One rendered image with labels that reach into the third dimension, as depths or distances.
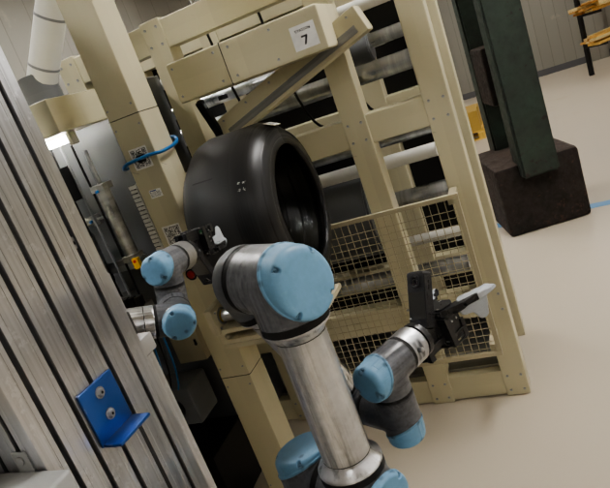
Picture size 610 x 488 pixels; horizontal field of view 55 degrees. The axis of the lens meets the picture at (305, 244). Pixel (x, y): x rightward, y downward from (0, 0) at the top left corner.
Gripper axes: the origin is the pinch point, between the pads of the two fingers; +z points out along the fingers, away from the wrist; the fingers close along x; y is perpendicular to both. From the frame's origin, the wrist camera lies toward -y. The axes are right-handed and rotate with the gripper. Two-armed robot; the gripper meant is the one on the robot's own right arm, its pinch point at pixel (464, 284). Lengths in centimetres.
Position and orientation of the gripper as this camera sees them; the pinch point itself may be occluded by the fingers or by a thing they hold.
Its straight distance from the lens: 129.9
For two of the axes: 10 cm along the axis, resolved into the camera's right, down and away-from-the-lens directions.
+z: 6.8, -4.2, 6.0
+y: 4.2, 8.9, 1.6
